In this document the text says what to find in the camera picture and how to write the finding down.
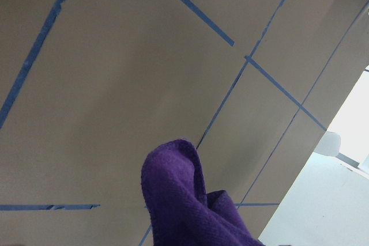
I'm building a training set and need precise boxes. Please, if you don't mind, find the purple towel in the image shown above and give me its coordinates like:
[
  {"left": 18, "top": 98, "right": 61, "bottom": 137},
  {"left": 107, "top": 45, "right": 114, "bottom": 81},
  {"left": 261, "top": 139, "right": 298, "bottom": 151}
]
[{"left": 141, "top": 139, "right": 261, "bottom": 245}]

